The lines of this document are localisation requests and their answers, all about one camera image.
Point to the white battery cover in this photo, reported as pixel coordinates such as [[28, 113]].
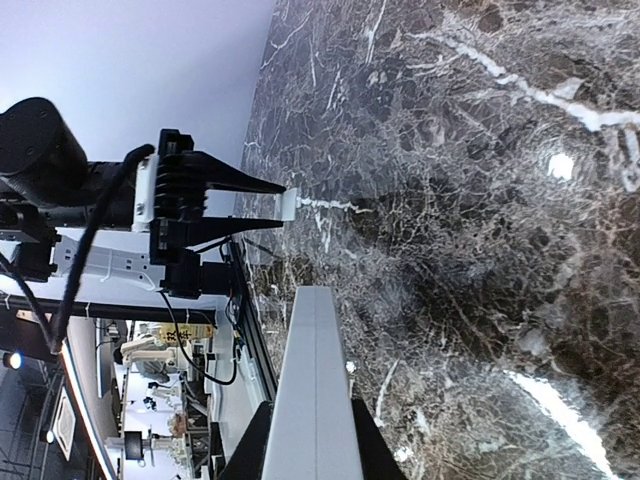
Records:
[[286, 205]]

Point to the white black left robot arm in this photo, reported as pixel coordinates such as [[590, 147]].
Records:
[[48, 190]]

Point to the white remote control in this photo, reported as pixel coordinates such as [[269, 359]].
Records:
[[312, 433]]

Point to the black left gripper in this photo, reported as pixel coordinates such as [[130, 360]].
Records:
[[170, 240]]

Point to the black front rail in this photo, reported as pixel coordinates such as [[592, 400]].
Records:
[[246, 317]]

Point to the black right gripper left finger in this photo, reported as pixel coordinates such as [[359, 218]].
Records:
[[246, 463]]

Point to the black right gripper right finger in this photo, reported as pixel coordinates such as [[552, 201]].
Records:
[[376, 458]]

